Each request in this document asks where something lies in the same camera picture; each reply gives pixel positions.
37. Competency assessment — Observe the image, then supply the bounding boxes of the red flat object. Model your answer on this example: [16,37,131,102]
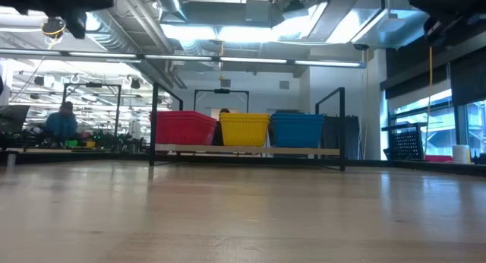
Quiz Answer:
[424,154,454,163]

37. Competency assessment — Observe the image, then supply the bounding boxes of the long ceiling light strip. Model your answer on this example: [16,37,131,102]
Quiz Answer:
[0,48,368,69]

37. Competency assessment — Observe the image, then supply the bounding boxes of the blue plastic basket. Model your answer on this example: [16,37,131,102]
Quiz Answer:
[269,116,325,123]
[269,112,325,119]
[270,121,323,149]

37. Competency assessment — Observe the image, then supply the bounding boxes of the dark grey curtain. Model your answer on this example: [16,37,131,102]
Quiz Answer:
[321,114,361,161]

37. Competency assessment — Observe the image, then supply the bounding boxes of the black metal rig frame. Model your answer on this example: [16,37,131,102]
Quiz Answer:
[60,82,123,139]

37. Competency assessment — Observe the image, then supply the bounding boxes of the dark monitor screen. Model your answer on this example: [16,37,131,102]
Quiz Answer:
[0,104,31,134]

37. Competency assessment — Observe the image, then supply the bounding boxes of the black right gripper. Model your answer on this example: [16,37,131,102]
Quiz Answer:
[409,0,456,40]

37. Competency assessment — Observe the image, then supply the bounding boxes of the ceiling cable reel yellow cord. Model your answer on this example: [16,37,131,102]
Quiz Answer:
[40,17,69,40]

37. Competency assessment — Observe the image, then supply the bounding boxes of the white paper roll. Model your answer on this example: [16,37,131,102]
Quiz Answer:
[451,144,472,165]

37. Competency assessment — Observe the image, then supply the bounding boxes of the black metal wooden shelf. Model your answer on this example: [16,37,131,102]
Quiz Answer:
[148,81,346,172]

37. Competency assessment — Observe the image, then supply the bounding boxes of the black rig frame with camera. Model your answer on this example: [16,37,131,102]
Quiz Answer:
[193,87,251,114]

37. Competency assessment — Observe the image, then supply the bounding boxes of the person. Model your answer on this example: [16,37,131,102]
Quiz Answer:
[211,107,232,147]
[44,100,80,144]

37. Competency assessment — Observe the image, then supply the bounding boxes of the black perforated cart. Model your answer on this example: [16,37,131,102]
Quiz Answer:
[381,122,429,161]

